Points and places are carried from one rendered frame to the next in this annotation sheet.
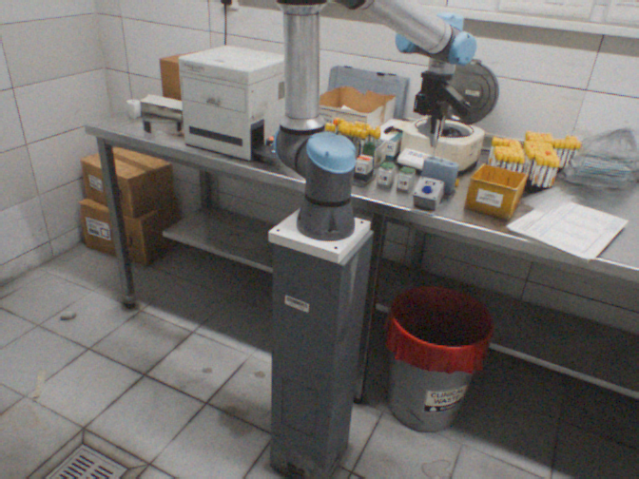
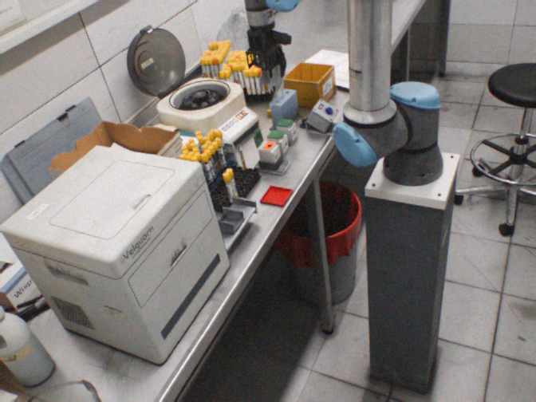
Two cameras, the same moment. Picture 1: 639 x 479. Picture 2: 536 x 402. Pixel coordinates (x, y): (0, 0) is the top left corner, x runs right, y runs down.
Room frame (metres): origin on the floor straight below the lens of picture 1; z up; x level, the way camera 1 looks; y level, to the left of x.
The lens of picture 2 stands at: (1.45, 1.05, 1.70)
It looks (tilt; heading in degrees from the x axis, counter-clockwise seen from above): 39 degrees down; 278
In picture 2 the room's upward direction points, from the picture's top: 11 degrees counter-clockwise
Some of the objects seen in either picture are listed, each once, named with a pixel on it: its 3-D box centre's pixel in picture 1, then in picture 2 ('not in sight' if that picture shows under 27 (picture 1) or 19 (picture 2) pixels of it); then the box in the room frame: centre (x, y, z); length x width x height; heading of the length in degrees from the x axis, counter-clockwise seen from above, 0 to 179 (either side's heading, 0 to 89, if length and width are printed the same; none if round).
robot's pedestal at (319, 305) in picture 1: (316, 361); (407, 286); (1.20, -0.01, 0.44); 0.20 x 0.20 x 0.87; 65
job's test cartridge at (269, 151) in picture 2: (363, 167); (269, 155); (1.57, -0.12, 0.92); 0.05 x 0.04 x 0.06; 155
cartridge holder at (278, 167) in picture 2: (362, 175); (271, 163); (1.57, -0.12, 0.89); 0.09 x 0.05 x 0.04; 155
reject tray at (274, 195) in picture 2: not in sight; (276, 195); (1.56, 0.02, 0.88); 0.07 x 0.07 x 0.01; 65
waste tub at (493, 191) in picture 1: (495, 191); (309, 85); (1.44, -0.50, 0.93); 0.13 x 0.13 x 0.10; 61
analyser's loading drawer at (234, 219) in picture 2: (275, 149); (225, 229); (1.68, 0.17, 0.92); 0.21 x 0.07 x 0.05; 65
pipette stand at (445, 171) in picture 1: (438, 176); (285, 111); (1.53, -0.35, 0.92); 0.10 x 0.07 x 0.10; 60
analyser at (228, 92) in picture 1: (241, 102); (132, 244); (1.84, 0.31, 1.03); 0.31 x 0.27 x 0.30; 65
